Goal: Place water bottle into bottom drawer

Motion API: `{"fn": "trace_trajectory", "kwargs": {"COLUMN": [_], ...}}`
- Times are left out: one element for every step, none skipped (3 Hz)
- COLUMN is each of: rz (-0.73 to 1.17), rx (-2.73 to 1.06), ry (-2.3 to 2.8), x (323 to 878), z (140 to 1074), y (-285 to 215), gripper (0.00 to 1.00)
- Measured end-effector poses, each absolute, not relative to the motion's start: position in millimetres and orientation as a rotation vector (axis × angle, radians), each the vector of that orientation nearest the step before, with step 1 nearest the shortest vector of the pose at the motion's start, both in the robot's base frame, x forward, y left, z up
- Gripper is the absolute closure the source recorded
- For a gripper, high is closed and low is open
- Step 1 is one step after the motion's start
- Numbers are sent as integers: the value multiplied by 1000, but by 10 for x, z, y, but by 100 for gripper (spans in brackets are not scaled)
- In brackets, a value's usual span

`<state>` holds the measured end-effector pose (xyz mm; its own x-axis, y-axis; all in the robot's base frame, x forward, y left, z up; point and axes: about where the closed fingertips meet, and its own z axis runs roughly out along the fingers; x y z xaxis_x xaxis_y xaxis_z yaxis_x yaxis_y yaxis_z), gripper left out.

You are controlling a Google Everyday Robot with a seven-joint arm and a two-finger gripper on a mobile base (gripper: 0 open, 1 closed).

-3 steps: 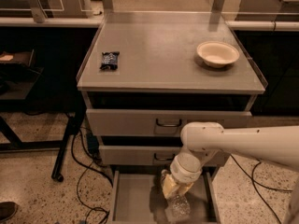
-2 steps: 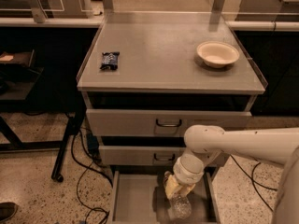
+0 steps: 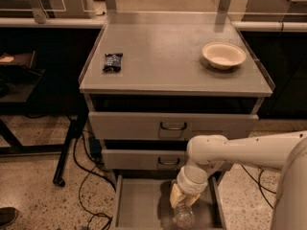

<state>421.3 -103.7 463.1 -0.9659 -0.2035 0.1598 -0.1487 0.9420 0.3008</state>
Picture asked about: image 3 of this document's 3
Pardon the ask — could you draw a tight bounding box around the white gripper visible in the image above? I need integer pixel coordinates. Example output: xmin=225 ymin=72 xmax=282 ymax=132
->
xmin=170 ymin=166 xmax=208 ymax=208

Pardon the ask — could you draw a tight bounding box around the clear plastic water bottle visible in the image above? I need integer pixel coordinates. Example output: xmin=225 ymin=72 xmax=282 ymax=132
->
xmin=174 ymin=201 xmax=195 ymax=230

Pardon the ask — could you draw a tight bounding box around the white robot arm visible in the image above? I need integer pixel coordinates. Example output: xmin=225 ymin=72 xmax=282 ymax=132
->
xmin=170 ymin=131 xmax=307 ymax=230

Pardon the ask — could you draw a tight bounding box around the grey bottom drawer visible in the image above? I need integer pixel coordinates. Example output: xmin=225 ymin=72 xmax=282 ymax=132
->
xmin=111 ymin=175 xmax=227 ymax=230

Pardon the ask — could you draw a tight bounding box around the grey drawer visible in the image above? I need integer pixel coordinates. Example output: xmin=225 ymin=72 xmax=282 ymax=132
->
xmin=101 ymin=148 xmax=234 ymax=172
xmin=111 ymin=175 xmax=227 ymax=230
xmin=88 ymin=112 xmax=258 ymax=141

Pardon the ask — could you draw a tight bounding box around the grey middle drawer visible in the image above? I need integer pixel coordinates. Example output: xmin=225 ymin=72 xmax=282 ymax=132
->
xmin=101 ymin=148 xmax=234 ymax=172

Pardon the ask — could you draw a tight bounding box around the grey top drawer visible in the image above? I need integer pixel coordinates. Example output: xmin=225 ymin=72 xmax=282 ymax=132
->
xmin=88 ymin=112 xmax=258 ymax=141

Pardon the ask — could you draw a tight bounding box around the grey drawer cabinet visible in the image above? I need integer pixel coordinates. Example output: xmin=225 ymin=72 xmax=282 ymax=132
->
xmin=78 ymin=11 xmax=276 ymax=230

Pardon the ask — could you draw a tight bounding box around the black power adapter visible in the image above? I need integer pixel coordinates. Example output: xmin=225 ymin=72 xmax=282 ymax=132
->
xmin=88 ymin=136 xmax=102 ymax=158

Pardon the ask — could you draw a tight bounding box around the white paper bowl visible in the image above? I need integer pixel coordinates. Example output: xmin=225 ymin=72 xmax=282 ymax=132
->
xmin=201 ymin=42 xmax=247 ymax=70

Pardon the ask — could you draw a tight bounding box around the dark blue snack bar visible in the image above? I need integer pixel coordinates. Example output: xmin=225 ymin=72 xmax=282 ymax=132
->
xmin=103 ymin=53 xmax=123 ymax=73

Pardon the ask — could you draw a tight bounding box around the dark shoe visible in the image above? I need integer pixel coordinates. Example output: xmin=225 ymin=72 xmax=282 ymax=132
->
xmin=0 ymin=207 xmax=18 ymax=228

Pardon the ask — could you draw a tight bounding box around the black floor cable right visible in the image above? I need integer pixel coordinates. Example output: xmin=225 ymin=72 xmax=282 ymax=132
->
xmin=241 ymin=165 xmax=277 ymax=211

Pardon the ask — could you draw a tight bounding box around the black floor cable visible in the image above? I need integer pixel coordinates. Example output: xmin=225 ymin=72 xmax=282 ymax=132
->
xmin=241 ymin=165 xmax=277 ymax=211
xmin=72 ymin=129 xmax=117 ymax=230

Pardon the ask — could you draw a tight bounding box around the black floor cable left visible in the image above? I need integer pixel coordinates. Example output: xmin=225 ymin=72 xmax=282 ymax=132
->
xmin=72 ymin=129 xmax=117 ymax=230

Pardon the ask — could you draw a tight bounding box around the black table frame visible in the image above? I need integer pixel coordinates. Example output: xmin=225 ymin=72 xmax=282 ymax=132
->
xmin=0 ymin=51 xmax=89 ymax=188

